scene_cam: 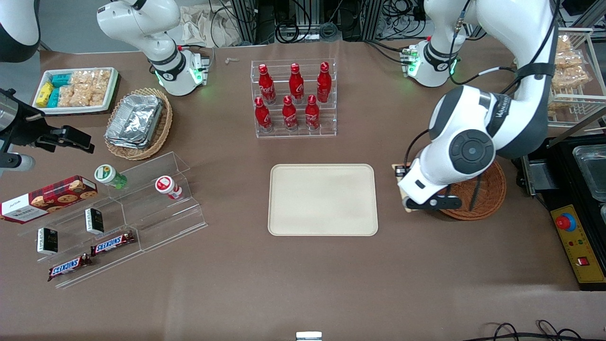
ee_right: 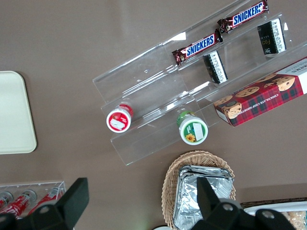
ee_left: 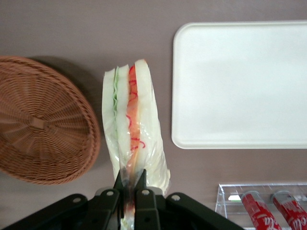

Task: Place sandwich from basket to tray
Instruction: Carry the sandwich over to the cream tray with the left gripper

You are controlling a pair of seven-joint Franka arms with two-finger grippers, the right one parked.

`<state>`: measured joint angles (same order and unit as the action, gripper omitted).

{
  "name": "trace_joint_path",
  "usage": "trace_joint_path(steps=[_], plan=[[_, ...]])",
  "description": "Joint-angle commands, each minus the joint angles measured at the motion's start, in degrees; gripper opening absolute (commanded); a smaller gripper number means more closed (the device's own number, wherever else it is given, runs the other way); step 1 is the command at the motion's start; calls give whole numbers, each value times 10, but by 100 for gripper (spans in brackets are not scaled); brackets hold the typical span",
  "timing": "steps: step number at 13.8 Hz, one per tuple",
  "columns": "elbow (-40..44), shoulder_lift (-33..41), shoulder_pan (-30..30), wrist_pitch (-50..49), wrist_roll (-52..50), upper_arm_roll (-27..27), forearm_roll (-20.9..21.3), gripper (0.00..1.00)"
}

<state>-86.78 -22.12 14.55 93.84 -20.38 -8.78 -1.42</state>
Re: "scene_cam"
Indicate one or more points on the light oval wicker basket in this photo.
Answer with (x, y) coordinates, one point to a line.
(163, 128)

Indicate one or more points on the yellow snack pack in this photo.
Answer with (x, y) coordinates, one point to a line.
(44, 94)

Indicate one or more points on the brown round wicker basket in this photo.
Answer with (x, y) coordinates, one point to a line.
(492, 194)

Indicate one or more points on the yellow control panel box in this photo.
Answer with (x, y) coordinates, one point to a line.
(580, 246)

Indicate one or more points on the small black white box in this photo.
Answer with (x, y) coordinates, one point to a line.
(94, 220)
(47, 240)

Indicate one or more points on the crumpled beige cloth bag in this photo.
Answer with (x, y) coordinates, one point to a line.
(208, 26)

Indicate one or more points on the red emergency stop button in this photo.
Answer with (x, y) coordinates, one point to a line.
(565, 222)

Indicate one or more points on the clear acrylic bottle rack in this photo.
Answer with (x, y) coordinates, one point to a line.
(331, 128)

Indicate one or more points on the Snickers chocolate bar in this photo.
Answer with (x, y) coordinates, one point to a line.
(112, 243)
(68, 267)

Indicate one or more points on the beige rectangular tray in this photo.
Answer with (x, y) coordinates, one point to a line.
(322, 199)

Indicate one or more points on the clear acrylic stepped shelf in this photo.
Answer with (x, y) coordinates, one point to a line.
(161, 222)

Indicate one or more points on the teal snack pack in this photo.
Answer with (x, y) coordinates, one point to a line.
(53, 97)
(60, 79)

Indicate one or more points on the white rectangular snack tray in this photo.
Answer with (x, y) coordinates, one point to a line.
(113, 90)

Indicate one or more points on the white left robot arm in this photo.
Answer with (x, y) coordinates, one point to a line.
(473, 113)

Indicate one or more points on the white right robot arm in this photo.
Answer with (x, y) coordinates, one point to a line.
(142, 23)

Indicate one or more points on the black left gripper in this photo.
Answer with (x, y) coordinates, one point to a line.
(399, 171)

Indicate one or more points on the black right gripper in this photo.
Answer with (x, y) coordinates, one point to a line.
(24, 129)

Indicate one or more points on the bagged fried snack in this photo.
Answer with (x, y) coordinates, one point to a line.
(570, 60)
(564, 43)
(553, 112)
(573, 79)

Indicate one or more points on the black metal machine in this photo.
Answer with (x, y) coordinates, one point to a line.
(544, 175)

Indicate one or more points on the red cola bottle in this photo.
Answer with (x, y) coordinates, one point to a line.
(297, 84)
(324, 83)
(289, 114)
(312, 113)
(266, 85)
(262, 115)

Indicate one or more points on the clear rice cracker bag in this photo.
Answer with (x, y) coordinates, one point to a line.
(102, 78)
(79, 96)
(81, 77)
(98, 96)

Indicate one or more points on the red tartan cookie box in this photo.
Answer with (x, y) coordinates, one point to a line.
(47, 199)

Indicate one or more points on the aluminium frame rack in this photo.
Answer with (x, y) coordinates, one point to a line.
(303, 19)

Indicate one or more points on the stacked aluminium foil trays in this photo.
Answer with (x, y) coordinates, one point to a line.
(135, 118)

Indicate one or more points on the red capped drink bottle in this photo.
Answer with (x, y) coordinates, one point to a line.
(166, 186)

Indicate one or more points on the green capped drink bottle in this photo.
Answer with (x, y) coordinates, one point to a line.
(108, 175)

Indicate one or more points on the clear glass container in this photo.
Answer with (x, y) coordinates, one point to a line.
(592, 170)

